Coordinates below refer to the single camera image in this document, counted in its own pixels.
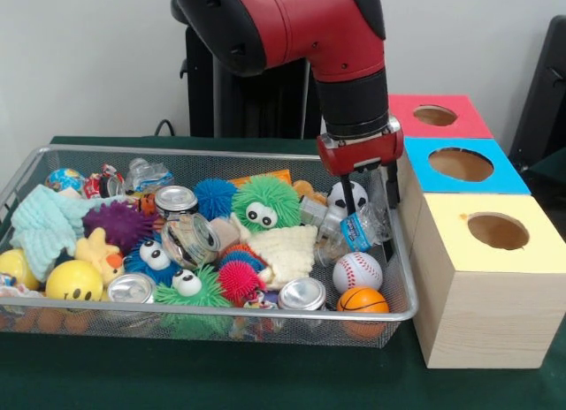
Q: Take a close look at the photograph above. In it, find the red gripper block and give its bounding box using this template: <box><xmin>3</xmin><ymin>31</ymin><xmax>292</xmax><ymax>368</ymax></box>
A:
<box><xmin>316</xmin><ymin>115</ymin><xmax>405</xmax><ymax>217</ymax></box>

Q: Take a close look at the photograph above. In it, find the crushed clear bottle blue label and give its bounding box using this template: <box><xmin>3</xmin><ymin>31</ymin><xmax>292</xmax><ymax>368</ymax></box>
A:
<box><xmin>316</xmin><ymin>201</ymin><xmax>393</xmax><ymax>268</ymax></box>

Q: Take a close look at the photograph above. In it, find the silver plastic toy truck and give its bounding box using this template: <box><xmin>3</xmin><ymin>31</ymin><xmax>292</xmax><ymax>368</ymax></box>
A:
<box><xmin>300</xmin><ymin>195</ymin><xmax>331</xmax><ymax>228</ymax></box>

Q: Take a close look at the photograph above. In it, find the wooden box with three holes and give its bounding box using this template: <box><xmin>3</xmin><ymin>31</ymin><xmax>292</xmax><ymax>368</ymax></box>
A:
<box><xmin>387</xmin><ymin>93</ymin><xmax>566</xmax><ymax>369</ymax></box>

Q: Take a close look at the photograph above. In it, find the shallow metal mesh bin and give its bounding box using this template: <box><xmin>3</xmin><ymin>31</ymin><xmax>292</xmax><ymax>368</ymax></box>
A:
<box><xmin>0</xmin><ymin>144</ymin><xmax>419</xmax><ymax>349</ymax></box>

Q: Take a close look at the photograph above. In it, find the black and white soccer ball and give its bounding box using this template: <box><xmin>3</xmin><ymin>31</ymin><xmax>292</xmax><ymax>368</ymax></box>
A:
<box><xmin>326</xmin><ymin>181</ymin><xmax>370</xmax><ymax>217</ymax></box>

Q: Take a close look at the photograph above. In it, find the white toy baseball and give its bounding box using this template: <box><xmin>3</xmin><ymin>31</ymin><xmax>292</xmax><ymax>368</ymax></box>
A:
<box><xmin>332</xmin><ymin>251</ymin><xmax>383</xmax><ymax>294</ymax></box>

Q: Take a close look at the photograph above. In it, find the large green fuzzy eyed ball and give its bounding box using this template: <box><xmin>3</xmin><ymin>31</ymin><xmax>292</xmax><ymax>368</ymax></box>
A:
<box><xmin>232</xmin><ymin>175</ymin><xmax>302</xmax><ymax>230</ymax></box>

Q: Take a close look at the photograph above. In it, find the orange toy basketball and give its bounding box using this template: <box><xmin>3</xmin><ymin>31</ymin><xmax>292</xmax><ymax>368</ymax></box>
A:
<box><xmin>336</xmin><ymin>286</ymin><xmax>390</xmax><ymax>314</ymax></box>

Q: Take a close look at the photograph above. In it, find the dark green tablecloth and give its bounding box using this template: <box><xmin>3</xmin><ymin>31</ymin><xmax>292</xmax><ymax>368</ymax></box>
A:
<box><xmin>0</xmin><ymin>135</ymin><xmax>566</xmax><ymax>410</ymax></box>
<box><xmin>524</xmin><ymin>147</ymin><xmax>566</xmax><ymax>199</ymax></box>

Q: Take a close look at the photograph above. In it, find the small green fuzzy eyed ball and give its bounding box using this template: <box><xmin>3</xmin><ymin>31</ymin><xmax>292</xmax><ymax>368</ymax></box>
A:
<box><xmin>153</xmin><ymin>264</ymin><xmax>233</xmax><ymax>308</ymax></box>

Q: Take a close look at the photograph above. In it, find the blue fuzzy eyed ball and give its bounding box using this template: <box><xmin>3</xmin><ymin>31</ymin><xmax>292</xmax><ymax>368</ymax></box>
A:
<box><xmin>124</xmin><ymin>237</ymin><xmax>178</xmax><ymax>283</ymax></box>

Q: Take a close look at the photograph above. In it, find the purple spiky ball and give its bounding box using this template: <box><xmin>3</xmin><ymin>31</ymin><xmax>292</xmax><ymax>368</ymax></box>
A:
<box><xmin>83</xmin><ymin>201</ymin><xmax>156</xmax><ymax>254</ymax></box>

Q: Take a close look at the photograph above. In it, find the yellow smiley ball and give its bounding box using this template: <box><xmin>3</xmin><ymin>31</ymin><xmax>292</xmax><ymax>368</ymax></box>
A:
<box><xmin>45</xmin><ymin>259</ymin><xmax>105</xmax><ymax>301</ymax></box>

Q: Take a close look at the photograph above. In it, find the light blue cloth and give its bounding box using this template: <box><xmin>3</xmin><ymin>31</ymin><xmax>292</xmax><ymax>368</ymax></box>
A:
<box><xmin>9</xmin><ymin>183</ymin><xmax>129</xmax><ymax>283</ymax></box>

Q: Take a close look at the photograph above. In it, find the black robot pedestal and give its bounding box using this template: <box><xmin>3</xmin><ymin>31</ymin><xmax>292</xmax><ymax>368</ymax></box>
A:
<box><xmin>171</xmin><ymin>3</ymin><xmax>324</xmax><ymax>140</ymax></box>

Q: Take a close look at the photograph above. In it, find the black cable behind table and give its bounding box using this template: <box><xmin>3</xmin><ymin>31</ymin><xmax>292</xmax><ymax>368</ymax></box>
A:
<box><xmin>154</xmin><ymin>118</ymin><xmax>178</xmax><ymax>138</ymax></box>

